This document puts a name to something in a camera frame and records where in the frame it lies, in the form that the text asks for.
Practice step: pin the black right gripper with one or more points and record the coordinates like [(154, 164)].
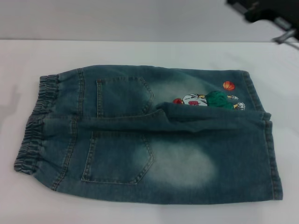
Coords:
[(268, 9)]

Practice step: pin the blue denim shorts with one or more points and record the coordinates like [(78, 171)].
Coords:
[(163, 140)]

